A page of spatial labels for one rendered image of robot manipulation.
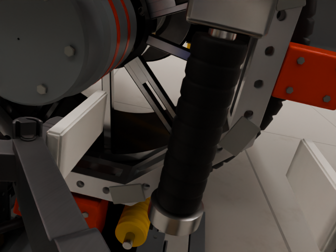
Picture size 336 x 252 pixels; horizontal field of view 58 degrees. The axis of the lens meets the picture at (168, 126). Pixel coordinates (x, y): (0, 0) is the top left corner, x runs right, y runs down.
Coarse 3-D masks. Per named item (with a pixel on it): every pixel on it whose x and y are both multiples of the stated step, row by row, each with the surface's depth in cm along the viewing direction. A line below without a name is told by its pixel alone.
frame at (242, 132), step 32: (288, 0) 36; (288, 32) 38; (256, 64) 40; (256, 96) 41; (0, 128) 53; (224, 128) 45; (256, 128) 43; (96, 160) 54; (160, 160) 52; (96, 192) 50; (128, 192) 49
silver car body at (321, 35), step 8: (320, 0) 79; (328, 0) 79; (320, 8) 80; (328, 8) 79; (312, 16) 81; (320, 16) 80; (328, 16) 80; (320, 24) 81; (328, 24) 81; (312, 32) 82; (320, 32) 82; (328, 32) 82; (312, 40) 83; (320, 40) 83; (328, 40) 82; (328, 48) 83
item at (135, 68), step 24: (144, 0) 48; (168, 0) 48; (144, 24) 53; (144, 48) 51; (168, 48) 50; (144, 72) 52; (0, 96) 55; (72, 96) 74; (144, 96) 54; (168, 96) 56; (120, 120) 73; (144, 120) 73; (168, 120) 56; (96, 144) 60; (120, 144) 61; (144, 144) 59
